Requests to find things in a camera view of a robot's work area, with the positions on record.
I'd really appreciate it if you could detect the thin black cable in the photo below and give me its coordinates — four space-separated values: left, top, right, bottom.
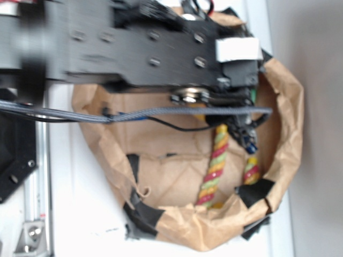
26 107 223 132

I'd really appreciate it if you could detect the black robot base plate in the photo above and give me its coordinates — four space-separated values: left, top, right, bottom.
1 111 36 203

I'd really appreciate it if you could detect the metal corner bracket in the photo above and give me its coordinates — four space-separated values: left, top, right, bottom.
13 221 48 256

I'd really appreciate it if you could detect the short multicolour twisted rope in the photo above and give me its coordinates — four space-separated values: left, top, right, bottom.
243 156 260 186

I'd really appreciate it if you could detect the yellow green sponge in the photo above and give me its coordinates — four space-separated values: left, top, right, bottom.
196 124 228 209

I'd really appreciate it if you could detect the long multicolour twisted rope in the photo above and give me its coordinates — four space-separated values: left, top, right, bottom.
196 124 230 208

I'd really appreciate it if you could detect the brown paper bag bin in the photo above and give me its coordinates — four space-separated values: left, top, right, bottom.
80 57 304 252

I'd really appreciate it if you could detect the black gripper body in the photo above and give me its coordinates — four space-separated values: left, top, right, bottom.
170 37 268 153

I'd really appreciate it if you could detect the grey braided cable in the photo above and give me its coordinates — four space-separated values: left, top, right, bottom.
0 100 273 125

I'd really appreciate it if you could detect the aluminium frame rail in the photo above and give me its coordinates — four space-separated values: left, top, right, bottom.
21 122 54 256

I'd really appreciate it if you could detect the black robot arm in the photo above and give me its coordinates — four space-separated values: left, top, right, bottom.
1 1 271 153

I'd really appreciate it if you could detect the green rectangular block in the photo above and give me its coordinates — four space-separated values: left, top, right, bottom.
250 88 257 105

